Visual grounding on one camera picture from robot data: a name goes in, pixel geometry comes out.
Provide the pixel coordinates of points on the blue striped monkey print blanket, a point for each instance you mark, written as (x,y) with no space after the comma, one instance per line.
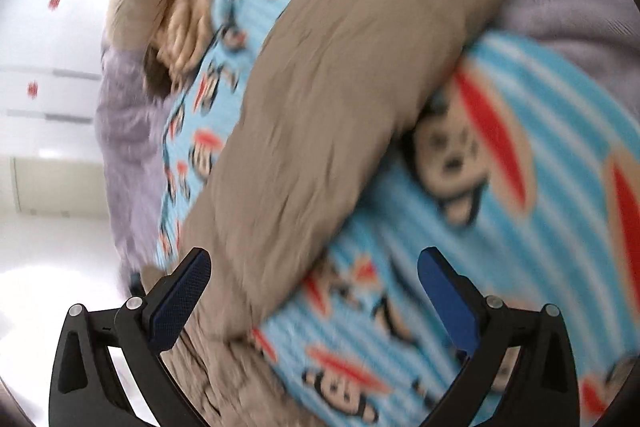
(525,232)

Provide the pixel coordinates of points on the khaki pants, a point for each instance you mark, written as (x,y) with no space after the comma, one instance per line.
(325,107)

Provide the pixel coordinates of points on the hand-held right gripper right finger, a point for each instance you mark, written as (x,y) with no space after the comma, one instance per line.
(445,297)

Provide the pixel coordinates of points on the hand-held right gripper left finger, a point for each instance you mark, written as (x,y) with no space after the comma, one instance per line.
(182,292)

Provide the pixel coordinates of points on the white wardrobe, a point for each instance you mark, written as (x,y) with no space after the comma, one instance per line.
(50,57)

